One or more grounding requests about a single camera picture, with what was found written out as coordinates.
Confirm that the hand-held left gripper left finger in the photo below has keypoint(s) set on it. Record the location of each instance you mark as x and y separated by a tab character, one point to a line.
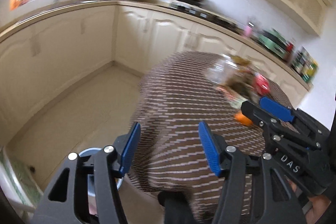
130	148

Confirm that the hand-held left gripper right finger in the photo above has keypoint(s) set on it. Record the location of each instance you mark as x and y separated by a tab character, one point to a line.
208	153

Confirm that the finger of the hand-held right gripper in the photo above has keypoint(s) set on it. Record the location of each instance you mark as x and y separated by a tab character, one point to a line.
252	111
275	108

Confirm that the red snack packet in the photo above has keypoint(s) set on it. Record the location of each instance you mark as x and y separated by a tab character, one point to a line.
262	83

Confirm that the orange white wrapper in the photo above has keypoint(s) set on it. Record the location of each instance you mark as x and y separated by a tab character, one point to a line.
226	90

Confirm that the brown snack bag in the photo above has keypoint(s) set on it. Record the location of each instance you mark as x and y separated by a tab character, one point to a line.
241	74

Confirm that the blue trash bin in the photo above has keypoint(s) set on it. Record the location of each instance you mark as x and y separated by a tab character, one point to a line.
88	151

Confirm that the person's right hand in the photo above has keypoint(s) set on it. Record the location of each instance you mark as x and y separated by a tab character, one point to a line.
317	207

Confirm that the brown polka dot tablecloth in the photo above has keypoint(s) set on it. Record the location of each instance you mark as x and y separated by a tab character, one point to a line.
183	108

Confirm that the row of condiment bottles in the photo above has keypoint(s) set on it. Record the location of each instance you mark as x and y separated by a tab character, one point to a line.
304	64

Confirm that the green electric cooker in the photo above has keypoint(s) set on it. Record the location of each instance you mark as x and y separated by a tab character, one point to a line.
273	41

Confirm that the pink utensil holder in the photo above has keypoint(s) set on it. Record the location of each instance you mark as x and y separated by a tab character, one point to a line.
248	28

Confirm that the black gas stove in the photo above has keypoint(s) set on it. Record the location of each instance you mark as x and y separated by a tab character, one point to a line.
204	12

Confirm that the white chair green cushion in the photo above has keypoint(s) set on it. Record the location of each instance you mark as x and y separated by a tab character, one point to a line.
15	182

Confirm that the cream lower cabinets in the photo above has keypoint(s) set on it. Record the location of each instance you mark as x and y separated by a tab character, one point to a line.
78	35

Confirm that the beige kitchen countertop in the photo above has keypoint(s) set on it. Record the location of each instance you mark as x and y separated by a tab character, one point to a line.
147	5

